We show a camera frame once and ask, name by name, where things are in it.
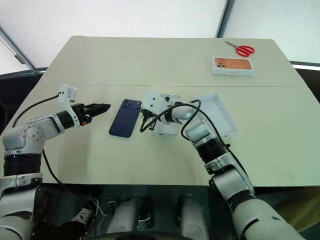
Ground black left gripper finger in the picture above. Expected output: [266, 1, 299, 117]
[87, 102, 112, 111]
[86, 109, 108, 119]

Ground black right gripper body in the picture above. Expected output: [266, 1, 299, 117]
[140, 107, 161, 125]

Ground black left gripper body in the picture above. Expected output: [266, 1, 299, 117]
[70, 102, 94, 127]

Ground small white box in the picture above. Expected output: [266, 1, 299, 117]
[151, 122, 179, 137]

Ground white phone box lid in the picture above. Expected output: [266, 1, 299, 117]
[194, 92, 240, 138]

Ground white lid with orange phone print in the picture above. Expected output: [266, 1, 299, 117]
[211, 56, 256, 77]

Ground dark blue smartphone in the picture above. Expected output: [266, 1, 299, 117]
[108, 98, 143, 139]

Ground dark furniture beside table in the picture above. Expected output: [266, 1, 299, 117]
[0, 66, 49, 137]
[289, 60, 320, 104]

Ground silver rounded robot leg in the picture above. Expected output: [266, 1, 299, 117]
[176, 193, 210, 240]
[106, 193, 141, 240]

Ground black and white shoe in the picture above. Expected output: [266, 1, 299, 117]
[67, 206, 95, 232]

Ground yellowish rounded object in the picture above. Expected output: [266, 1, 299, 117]
[271, 186, 320, 234]

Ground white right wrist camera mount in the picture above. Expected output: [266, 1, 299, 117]
[142, 91, 182, 115]

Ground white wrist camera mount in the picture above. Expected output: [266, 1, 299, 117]
[142, 91, 182, 115]
[57, 84, 81, 129]

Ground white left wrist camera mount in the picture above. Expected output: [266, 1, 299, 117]
[57, 84, 81, 129]

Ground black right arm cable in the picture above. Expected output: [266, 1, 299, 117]
[139, 99, 251, 185]

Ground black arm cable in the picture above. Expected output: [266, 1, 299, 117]
[139, 99, 251, 185]
[12, 94, 87, 201]

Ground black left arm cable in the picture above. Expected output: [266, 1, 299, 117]
[12, 94, 87, 201]

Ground grey window frame bar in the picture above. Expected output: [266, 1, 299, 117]
[0, 25, 36, 71]
[215, 0, 236, 39]

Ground thin white wire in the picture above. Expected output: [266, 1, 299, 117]
[90, 196, 109, 219]

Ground red handled scissors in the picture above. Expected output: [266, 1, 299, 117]
[224, 40, 256, 57]

